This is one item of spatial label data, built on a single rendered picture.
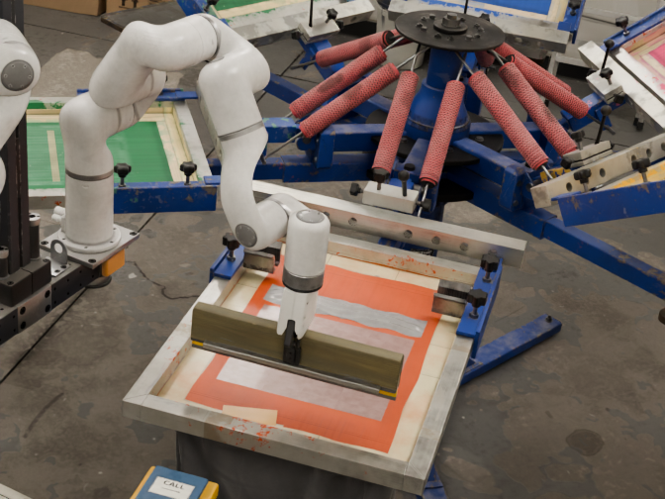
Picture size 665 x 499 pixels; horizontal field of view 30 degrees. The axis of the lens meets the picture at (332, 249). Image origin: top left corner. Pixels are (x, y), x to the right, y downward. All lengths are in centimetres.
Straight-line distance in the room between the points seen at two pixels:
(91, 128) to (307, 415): 69
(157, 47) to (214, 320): 52
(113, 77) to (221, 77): 25
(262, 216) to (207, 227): 278
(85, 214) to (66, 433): 148
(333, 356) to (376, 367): 8
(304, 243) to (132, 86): 44
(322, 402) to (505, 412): 175
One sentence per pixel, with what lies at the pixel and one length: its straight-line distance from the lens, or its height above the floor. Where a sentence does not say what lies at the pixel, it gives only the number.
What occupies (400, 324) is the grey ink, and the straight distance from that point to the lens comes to 270.
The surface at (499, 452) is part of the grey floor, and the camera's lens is 396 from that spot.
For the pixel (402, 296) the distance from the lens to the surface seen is 281.
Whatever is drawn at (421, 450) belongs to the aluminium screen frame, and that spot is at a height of 99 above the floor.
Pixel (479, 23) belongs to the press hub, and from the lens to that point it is 347.
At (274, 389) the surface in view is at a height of 96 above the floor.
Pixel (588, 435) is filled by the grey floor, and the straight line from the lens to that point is 413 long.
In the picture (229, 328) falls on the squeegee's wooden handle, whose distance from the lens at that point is 234.
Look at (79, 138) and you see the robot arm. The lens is 242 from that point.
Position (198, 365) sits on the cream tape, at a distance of 252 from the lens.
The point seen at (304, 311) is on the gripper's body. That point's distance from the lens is 223.
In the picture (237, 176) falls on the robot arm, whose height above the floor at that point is 145.
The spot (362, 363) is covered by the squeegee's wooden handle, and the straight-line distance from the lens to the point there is 229.
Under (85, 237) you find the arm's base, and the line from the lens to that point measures 253.
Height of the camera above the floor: 243
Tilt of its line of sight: 30 degrees down
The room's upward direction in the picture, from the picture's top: 7 degrees clockwise
